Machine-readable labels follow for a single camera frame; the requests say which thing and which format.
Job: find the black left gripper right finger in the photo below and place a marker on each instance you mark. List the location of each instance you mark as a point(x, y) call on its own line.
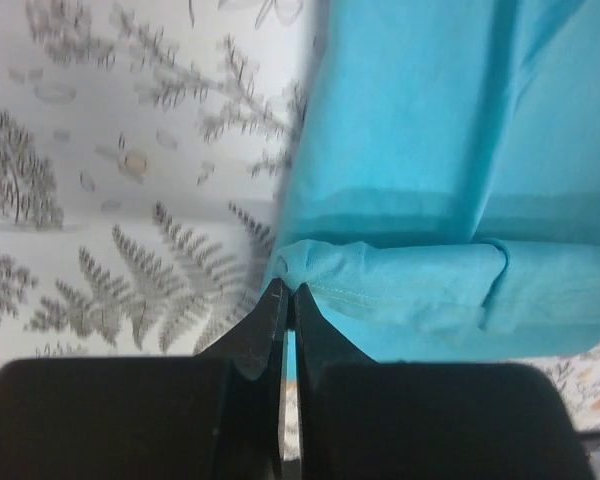
point(361, 419)

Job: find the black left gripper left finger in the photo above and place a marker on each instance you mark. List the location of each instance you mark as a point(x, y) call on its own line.
point(213, 415)

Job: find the turquoise t shirt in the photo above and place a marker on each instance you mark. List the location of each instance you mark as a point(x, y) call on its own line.
point(444, 201)

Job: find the floral patterned table mat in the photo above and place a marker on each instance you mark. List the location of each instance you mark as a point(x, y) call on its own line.
point(146, 150)

